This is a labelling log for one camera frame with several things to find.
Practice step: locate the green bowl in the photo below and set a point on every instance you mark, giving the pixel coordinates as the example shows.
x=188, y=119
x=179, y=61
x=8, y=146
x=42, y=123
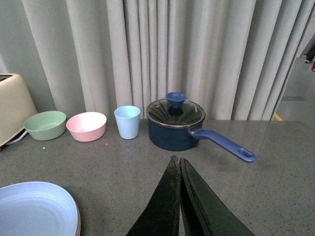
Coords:
x=46, y=125

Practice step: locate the glass pot lid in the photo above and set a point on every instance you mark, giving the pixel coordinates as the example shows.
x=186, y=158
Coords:
x=175, y=111

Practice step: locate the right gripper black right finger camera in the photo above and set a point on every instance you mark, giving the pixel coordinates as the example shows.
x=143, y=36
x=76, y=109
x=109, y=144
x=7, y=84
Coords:
x=204, y=214

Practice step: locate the grey curtain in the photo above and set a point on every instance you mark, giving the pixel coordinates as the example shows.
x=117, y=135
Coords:
x=232, y=57

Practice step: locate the light blue cup right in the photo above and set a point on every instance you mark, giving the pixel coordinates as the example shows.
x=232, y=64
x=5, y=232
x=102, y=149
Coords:
x=127, y=119

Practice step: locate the dark blue saucepan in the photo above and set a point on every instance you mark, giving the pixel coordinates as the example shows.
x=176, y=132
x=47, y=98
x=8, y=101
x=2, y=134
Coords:
x=180, y=138

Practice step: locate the pink bowl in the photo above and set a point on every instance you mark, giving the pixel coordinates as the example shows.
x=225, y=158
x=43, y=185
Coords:
x=87, y=127

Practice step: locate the cream two-slot toaster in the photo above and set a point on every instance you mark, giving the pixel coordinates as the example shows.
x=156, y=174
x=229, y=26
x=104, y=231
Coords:
x=16, y=106

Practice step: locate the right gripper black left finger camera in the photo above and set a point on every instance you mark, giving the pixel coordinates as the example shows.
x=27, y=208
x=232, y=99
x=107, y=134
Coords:
x=161, y=215

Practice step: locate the light blue plate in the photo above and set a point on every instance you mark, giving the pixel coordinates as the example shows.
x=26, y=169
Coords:
x=37, y=209

